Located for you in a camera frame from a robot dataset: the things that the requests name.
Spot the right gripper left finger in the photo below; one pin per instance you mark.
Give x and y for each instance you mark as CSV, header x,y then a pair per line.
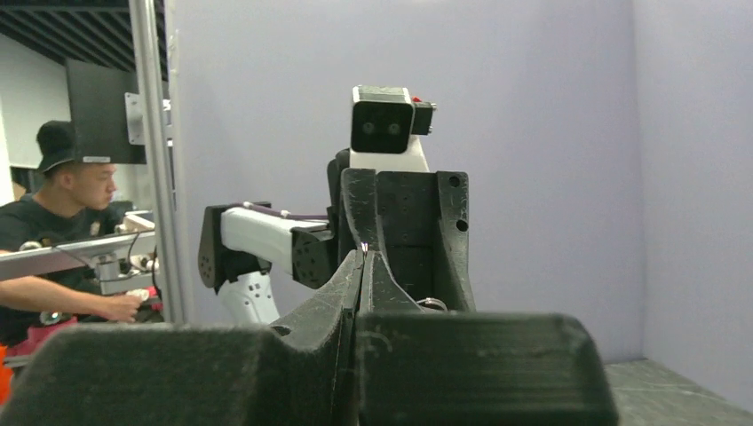
x,y
295,371

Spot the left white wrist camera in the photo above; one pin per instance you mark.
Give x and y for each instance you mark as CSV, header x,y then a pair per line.
x,y
387,124

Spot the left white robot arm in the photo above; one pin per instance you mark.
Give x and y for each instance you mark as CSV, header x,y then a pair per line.
x,y
242,242

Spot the aluminium frame post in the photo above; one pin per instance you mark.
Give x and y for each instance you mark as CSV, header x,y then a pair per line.
x,y
147,61

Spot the person in black shirt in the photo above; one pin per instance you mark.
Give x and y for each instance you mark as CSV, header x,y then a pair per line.
x,y
73,204

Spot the grey metal bench rail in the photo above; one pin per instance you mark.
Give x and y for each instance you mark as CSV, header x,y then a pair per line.
x,y
102,254

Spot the black monitor on mount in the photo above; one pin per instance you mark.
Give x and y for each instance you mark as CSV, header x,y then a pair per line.
x,y
106,112

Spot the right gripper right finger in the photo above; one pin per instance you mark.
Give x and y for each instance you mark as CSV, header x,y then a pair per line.
x,y
473,368

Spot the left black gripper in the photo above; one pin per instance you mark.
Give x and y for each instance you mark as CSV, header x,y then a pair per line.
x,y
418,220

